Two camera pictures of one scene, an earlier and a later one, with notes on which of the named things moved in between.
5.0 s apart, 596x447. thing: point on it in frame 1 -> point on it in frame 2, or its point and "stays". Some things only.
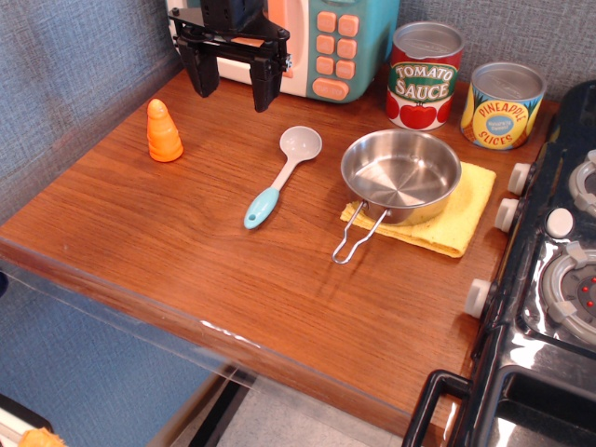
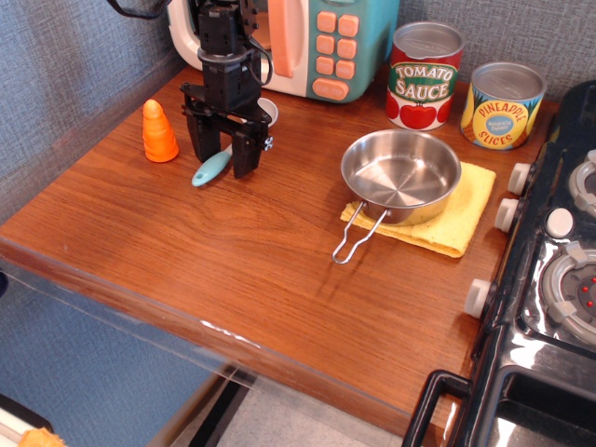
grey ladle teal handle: x=297 y=143 -> x=217 y=161
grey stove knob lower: x=477 y=297 stays
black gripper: x=237 y=27 -> x=229 y=97
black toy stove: x=533 y=382 stays
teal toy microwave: x=340 y=50 stays
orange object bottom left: x=41 y=437 stays
